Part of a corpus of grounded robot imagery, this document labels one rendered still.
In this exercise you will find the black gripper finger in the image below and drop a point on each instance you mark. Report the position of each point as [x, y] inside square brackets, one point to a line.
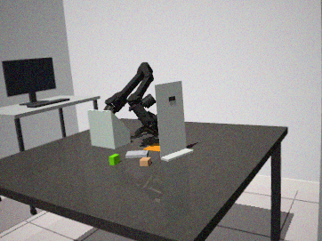
[154, 127]
[151, 131]

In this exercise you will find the small green block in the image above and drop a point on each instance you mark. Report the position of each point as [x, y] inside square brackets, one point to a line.
[114, 159]

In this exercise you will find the orange flat square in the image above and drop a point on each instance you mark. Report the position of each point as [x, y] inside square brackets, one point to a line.
[154, 147]

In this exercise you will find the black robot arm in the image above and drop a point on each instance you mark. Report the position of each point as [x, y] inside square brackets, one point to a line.
[135, 100]

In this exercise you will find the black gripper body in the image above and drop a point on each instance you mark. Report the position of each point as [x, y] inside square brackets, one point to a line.
[145, 118]

